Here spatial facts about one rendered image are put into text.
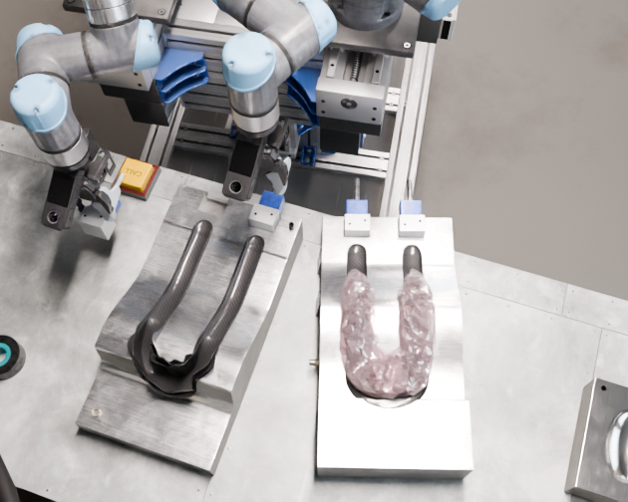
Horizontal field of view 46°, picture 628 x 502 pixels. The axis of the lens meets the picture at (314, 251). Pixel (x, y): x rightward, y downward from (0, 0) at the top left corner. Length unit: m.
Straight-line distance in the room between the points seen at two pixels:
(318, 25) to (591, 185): 1.68
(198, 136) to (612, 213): 1.37
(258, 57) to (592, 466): 0.88
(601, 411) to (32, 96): 1.07
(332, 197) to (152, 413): 1.08
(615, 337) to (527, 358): 0.18
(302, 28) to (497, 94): 1.73
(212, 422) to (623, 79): 2.09
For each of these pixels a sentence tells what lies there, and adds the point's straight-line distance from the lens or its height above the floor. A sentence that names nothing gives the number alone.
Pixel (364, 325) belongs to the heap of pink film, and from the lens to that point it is 1.35.
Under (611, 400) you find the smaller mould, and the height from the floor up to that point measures 0.87.
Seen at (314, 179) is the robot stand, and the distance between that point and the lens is 2.29.
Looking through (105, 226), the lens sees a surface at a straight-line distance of 1.45.
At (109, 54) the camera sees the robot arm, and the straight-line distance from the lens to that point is 1.23.
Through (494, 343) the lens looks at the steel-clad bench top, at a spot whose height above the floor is 0.80.
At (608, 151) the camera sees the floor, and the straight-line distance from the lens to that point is 2.76.
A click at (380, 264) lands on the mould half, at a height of 0.86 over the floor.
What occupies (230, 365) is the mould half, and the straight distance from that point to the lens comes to 1.31.
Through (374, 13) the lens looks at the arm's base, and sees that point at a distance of 1.50.
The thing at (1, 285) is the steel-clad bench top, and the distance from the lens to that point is 1.63.
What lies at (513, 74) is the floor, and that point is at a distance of 2.86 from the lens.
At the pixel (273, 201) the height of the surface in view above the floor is 0.90.
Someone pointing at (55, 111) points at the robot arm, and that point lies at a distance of 1.17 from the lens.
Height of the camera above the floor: 2.18
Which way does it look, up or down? 65 degrees down
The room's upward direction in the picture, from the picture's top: 2 degrees counter-clockwise
